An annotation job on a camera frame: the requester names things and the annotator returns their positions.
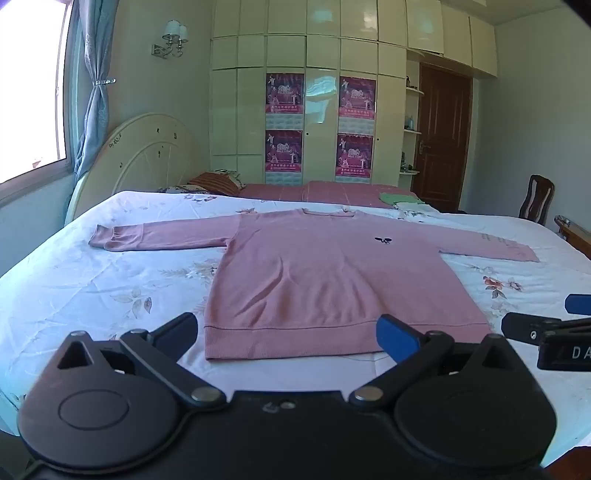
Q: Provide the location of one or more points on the purple wall poster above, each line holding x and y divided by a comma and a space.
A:
358, 99
354, 154
285, 94
283, 152

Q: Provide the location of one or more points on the brown striped pillow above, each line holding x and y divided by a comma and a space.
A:
217, 182

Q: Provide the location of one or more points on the window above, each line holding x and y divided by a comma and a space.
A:
27, 92

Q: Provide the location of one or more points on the brown wooden door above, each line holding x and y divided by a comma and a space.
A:
443, 138

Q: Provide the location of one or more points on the white patterned pillow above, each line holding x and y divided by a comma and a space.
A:
180, 189

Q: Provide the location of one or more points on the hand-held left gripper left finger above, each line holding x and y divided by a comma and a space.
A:
178, 330

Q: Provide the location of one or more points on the folded green cloth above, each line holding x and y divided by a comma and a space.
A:
397, 199

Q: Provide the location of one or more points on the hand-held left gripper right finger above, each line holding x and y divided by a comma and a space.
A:
392, 334

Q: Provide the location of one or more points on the cream corner shelves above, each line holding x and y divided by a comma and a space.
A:
413, 131

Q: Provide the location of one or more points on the dark wooden chair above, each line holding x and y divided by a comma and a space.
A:
538, 196

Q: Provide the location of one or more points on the wall lamp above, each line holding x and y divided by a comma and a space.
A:
171, 39

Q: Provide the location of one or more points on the pink sweater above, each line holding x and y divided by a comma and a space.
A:
300, 277

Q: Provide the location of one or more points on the pink checked bedspread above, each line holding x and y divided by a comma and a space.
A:
323, 191

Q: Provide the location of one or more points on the wooden furniture piece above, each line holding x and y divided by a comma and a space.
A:
575, 235

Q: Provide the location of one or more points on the small patterned pillow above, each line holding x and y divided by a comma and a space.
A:
228, 172

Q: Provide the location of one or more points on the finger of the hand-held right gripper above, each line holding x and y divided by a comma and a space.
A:
521, 327
579, 304

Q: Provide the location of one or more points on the white floral bed sheet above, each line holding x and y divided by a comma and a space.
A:
92, 286

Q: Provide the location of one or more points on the folded white cloth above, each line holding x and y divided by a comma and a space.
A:
418, 207

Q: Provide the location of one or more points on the cream wardrobe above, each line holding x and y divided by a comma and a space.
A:
318, 55

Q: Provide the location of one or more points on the curtain tieback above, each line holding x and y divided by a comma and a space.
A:
105, 81

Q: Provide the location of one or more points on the blue curtain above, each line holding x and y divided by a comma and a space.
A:
94, 124

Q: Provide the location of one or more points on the cream bed headboard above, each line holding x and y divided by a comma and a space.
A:
138, 157

